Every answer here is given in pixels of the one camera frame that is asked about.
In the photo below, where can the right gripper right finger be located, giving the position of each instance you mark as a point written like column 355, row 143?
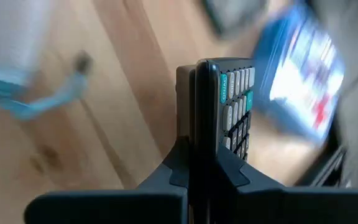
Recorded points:
column 306, row 208

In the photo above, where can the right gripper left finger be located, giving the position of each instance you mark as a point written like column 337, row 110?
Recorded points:
column 104, row 208

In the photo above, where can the blue first aid kit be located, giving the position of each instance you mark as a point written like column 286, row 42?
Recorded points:
column 303, row 81

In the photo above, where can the black calculator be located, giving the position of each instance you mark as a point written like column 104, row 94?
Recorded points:
column 207, row 102

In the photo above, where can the clear mesh zip pouch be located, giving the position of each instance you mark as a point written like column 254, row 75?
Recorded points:
column 8, row 40

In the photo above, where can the black metal table frame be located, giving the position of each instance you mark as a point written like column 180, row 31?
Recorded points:
column 322, row 169

